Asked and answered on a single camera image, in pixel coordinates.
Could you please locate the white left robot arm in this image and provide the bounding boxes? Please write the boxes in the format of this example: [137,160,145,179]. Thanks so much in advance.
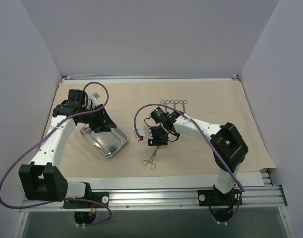
[19,89,117,208]

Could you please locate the aluminium front rail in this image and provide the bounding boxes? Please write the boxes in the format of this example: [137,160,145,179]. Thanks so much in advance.
[19,184,288,213]

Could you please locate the beige cloth wrap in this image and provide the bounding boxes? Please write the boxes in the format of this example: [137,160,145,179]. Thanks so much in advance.
[59,80,276,178]

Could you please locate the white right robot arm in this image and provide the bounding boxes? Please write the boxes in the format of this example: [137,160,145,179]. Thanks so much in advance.
[147,111,248,205]

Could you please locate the steel curved scissors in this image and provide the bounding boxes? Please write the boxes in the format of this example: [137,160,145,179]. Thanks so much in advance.
[169,99,180,110]

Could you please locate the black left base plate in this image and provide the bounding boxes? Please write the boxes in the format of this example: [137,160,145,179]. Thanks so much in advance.
[63,191,110,209]

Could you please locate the steel surgical forceps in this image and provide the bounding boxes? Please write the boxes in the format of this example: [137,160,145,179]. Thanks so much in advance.
[142,147,159,170]

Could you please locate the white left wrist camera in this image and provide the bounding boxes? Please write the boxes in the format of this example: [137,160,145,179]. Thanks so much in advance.
[88,92,100,105]

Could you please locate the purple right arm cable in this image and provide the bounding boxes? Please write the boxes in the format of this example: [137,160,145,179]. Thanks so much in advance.
[133,104,246,222]

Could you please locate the steel surgical scissors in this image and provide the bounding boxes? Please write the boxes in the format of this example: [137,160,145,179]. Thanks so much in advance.
[160,100,170,112]

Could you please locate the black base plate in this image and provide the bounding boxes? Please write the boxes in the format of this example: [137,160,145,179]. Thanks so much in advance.
[197,189,242,207]
[63,191,110,209]

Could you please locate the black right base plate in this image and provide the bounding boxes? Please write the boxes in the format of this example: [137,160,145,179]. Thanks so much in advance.
[197,189,242,207]

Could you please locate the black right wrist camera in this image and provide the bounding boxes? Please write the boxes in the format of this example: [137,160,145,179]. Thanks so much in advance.
[150,107,168,124]

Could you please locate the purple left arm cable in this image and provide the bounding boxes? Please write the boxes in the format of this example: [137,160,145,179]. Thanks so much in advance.
[0,81,112,226]

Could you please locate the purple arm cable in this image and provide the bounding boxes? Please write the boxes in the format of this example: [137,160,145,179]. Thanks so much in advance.
[0,81,112,226]
[133,104,246,222]

